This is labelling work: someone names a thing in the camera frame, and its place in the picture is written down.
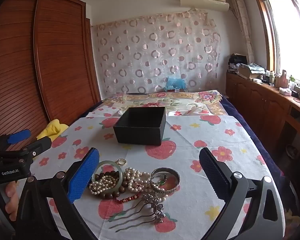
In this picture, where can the yellow plush toy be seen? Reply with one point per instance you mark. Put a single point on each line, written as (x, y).
(52, 130)

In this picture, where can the silver hair fork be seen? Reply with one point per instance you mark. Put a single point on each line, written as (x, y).
(150, 202)

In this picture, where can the white tissue pack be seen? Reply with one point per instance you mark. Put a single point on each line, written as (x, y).
(285, 91)

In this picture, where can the wooden slatted wardrobe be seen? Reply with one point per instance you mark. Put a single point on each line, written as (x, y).
(45, 67)

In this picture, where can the wooden frame window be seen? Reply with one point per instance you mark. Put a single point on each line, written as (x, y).
(285, 35)

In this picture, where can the cardboard box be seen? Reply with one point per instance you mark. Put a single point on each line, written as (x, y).
(250, 72)

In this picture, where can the floral blanket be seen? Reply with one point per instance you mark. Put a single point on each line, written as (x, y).
(185, 102)

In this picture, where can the pink bottle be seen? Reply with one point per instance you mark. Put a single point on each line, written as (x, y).
(282, 80)

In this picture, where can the engraved silver bangle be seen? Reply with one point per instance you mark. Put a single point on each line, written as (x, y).
(165, 170)

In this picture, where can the long wooden cabinet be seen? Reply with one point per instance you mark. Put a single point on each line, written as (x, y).
(260, 105)

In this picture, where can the green capped bottle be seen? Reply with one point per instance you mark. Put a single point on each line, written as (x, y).
(292, 81)

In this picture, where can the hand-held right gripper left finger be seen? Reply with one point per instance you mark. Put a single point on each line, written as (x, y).
(83, 175)

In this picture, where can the gathered window curtain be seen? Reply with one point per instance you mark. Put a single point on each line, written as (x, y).
(242, 22)

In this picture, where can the strawberry print tablecloth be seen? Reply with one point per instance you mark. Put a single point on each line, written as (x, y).
(190, 187)

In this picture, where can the blue plush toy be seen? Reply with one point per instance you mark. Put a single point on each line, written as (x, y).
(175, 83)

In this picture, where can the black bag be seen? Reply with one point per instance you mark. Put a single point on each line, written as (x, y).
(236, 60)

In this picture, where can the circle pattern wall curtain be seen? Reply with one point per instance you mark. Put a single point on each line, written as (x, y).
(152, 55)

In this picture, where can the pale green jade bangle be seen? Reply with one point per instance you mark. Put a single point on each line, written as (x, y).
(107, 162)

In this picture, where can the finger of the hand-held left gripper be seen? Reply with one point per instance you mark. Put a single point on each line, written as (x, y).
(41, 143)
(19, 136)

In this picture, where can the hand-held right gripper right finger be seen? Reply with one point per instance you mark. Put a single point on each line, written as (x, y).
(212, 172)

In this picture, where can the person's left hand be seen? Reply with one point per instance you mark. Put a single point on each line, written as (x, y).
(11, 202)

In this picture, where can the black box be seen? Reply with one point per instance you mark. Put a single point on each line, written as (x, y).
(140, 135)

